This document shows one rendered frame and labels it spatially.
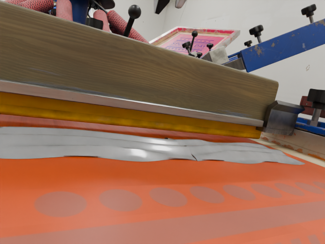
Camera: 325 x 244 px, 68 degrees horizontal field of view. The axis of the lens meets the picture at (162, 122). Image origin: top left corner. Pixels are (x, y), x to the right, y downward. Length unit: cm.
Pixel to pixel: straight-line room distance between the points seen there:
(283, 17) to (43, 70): 276
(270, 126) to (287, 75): 225
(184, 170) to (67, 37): 16
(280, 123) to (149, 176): 30
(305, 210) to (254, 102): 23
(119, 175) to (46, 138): 7
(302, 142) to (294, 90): 213
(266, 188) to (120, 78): 18
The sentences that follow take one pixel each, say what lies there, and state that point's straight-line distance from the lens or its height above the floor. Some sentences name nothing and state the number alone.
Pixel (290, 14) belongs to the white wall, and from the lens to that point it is 287.
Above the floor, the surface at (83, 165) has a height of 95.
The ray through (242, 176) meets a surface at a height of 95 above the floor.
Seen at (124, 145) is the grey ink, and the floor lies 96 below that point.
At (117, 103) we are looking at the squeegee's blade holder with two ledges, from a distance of 26.
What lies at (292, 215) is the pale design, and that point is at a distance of 18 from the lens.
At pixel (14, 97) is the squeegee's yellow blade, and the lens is 27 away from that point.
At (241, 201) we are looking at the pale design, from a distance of 17.
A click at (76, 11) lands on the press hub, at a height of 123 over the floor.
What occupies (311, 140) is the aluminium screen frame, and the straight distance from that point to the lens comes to 45.
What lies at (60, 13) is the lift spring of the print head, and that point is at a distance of 88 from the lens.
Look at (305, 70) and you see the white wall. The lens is 257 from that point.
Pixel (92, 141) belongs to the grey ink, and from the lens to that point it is 21.
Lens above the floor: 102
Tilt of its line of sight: 9 degrees down
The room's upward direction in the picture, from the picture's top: 12 degrees clockwise
